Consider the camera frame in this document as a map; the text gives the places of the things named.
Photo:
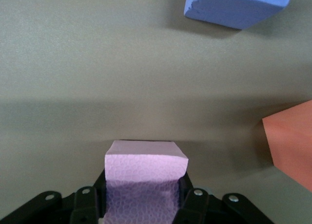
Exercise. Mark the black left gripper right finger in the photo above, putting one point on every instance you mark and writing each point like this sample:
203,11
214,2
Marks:
200,204

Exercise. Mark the orange foam cube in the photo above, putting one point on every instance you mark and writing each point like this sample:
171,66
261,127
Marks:
292,146

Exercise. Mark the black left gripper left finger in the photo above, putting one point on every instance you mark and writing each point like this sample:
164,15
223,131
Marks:
83,204

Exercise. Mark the pink foam cube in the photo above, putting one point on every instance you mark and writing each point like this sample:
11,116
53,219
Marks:
143,175

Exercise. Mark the violet foam cube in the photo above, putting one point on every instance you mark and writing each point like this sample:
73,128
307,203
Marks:
234,7

